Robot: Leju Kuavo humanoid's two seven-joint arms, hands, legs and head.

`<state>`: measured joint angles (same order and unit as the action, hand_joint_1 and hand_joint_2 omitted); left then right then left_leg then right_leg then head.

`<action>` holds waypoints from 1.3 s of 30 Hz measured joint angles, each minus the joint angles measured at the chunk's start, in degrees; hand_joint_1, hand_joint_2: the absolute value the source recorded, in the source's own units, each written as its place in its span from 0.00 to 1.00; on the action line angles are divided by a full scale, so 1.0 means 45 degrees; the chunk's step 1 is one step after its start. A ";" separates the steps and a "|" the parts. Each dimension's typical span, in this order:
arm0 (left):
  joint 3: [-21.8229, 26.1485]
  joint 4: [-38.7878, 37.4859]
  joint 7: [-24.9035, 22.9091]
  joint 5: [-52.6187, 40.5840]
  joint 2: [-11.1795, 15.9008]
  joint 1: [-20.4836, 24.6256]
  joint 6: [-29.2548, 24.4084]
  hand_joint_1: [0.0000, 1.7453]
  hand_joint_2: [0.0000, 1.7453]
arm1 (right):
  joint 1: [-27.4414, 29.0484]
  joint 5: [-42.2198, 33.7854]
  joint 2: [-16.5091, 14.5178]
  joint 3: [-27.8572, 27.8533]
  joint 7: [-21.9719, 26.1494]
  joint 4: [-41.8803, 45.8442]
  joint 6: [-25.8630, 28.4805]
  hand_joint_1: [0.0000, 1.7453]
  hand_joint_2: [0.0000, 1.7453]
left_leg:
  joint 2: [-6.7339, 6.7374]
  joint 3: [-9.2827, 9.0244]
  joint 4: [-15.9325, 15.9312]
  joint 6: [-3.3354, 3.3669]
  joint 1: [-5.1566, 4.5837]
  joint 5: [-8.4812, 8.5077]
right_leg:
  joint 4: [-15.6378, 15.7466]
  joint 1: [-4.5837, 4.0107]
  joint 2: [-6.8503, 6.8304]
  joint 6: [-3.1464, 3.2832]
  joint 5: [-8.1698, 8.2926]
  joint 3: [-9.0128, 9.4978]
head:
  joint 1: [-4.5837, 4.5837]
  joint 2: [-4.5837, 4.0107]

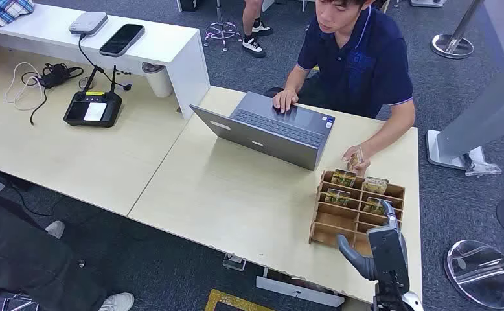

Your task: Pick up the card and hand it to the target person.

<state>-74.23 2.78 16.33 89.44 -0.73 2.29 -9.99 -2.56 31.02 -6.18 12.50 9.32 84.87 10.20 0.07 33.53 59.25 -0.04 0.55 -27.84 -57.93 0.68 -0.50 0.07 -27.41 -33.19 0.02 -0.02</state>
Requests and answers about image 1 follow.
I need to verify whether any black remote controller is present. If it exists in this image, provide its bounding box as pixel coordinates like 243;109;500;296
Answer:
63;65;124;128

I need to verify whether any black adapter with cable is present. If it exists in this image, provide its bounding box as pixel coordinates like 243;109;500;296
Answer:
21;62;85;126

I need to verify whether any seated person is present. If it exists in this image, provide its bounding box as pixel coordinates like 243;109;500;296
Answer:
262;0;417;178

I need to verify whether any standing person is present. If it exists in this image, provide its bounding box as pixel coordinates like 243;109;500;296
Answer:
241;0;275;59

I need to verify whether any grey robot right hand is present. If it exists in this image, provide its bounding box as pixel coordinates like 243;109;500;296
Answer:
337;199;410;294

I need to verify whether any thin black cable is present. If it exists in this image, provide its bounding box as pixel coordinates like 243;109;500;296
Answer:
77;34;133;92

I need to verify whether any person's right hand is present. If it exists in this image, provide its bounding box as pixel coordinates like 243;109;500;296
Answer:
272;87;299;114

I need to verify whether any clear round stand base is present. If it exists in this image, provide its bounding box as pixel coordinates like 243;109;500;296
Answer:
443;240;504;310

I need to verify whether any small clear table clamp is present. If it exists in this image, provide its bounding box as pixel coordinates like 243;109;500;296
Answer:
222;253;247;273

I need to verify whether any grey power bank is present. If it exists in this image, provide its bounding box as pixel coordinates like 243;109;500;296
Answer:
68;11;109;37

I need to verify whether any white desk riser shelf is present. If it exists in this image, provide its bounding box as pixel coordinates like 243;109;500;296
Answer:
0;3;211;121

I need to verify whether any grey laptop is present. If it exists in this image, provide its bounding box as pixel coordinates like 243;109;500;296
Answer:
189;91;336;172

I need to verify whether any chrome stool base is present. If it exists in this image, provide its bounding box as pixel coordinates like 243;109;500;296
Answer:
203;0;243;52

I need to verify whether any grey kiosk stand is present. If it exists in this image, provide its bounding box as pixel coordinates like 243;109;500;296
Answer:
426;40;504;178

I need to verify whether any chrome stanchion post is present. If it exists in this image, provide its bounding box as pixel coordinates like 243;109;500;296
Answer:
430;0;485;60

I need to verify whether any plaid cloth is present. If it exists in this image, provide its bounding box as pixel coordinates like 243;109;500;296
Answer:
0;0;35;29

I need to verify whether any white cable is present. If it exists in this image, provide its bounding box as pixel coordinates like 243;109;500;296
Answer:
3;62;45;112

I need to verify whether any black box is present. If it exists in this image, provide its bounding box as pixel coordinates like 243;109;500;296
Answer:
176;0;202;13

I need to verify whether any person in black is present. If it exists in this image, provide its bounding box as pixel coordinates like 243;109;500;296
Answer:
0;188;135;311

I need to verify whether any white table bracket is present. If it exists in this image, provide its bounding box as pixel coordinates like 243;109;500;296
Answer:
255;266;346;308

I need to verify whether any person's left hand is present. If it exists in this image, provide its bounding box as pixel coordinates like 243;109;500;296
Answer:
341;144;372;178

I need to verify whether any wooden card organizer rack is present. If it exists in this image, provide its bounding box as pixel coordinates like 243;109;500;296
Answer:
308;170;406;257

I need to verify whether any green yellow card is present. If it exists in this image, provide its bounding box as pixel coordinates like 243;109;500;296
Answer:
362;176;390;195
362;196;393;216
330;168;358;189
347;148;365;171
324;188;352;207

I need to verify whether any white paper cup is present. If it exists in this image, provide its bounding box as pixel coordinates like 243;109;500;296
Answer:
141;62;174;99

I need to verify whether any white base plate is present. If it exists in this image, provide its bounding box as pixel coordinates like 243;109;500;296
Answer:
409;0;447;9

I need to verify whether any black smartphone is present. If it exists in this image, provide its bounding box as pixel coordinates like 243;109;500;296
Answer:
99;23;146;58

